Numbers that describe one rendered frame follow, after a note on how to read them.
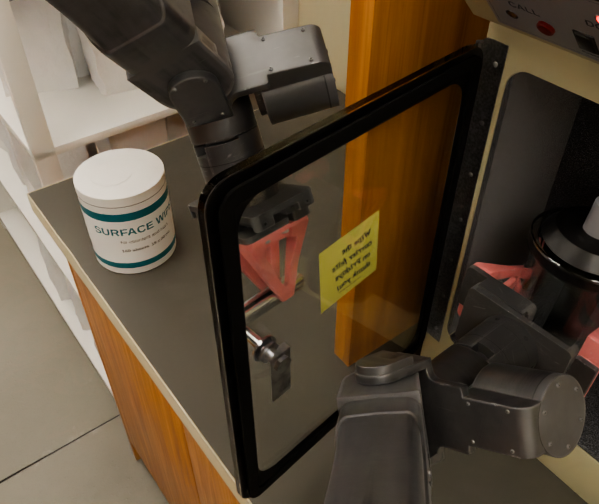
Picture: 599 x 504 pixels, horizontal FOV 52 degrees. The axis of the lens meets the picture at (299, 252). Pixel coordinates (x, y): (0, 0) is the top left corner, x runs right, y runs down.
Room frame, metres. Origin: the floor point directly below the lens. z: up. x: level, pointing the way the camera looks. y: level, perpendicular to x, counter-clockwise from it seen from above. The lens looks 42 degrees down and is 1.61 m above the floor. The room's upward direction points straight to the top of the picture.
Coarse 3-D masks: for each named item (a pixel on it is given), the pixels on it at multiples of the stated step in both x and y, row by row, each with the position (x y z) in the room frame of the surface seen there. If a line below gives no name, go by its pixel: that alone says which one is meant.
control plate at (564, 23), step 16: (496, 0) 0.46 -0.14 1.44; (512, 0) 0.44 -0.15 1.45; (528, 0) 0.42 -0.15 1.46; (544, 0) 0.41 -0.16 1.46; (560, 0) 0.39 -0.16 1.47; (576, 0) 0.38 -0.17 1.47; (592, 0) 0.37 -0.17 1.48; (496, 16) 0.48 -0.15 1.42; (528, 16) 0.44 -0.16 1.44; (544, 16) 0.42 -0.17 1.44; (560, 16) 0.41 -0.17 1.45; (576, 16) 0.39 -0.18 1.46; (592, 16) 0.38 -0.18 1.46; (528, 32) 0.46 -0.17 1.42; (560, 32) 0.42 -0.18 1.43; (592, 32) 0.39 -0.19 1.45; (576, 48) 0.42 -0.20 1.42
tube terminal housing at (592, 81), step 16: (496, 32) 0.52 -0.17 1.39; (512, 32) 0.51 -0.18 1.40; (512, 48) 0.51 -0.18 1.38; (528, 48) 0.50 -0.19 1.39; (544, 48) 0.48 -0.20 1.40; (512, 64) 0.50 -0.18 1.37; (528, 64) 0.49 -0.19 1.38; (544, 64) 0.48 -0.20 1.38; (560, 64) 0.47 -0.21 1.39; (576, 64) 0.46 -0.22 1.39; (592, 64) 0.45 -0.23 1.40; (560, 80) 0.47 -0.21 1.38; (576, 80) 0.46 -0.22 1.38; (592, 80) 0.45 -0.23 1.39; (592, 96) 0.44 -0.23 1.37; (496, 112) 0.51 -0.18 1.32; (480, 176) 0.51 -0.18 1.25; (464, 240) 0.51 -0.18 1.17; (448, 304) 0.51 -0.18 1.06; (448, 320) 0.51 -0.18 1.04; (448, 336) 0.50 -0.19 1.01; (432, 352) 0.52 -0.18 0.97; (576, 448) 0.35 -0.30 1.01; (544, 464) 0.37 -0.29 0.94; (560, 464) 0.36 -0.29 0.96; (576, 464) 0.35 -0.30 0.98; (592, 464) 0.34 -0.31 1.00; (576, 480) 0.34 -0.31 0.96; (592, 480) 0.33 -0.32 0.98; (592, 496) 0.32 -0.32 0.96
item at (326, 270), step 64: (320, 128) 0.37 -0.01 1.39; (384, 128) 0.42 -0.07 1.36; (448, 128) 0.48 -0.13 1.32; (320, 192) 0.37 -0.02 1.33; (384, 192) 0.43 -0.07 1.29; (256, 256) 0.32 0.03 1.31; (320, 256) 0.37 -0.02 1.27; (384, 256) 0.43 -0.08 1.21; (256, 320) 0.32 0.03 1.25; (320, 320) 0.37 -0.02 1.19; (384, 320) 0.44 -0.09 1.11; (256, 384) 0.32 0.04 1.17; (320, 384) 0.38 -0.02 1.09
